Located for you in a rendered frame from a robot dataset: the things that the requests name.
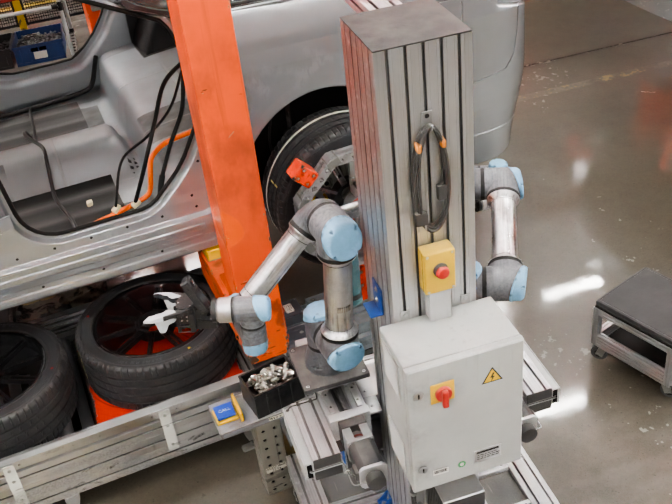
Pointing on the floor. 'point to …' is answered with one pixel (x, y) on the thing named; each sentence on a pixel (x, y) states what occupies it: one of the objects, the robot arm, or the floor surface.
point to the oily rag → (80, 296)
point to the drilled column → (271, 456)
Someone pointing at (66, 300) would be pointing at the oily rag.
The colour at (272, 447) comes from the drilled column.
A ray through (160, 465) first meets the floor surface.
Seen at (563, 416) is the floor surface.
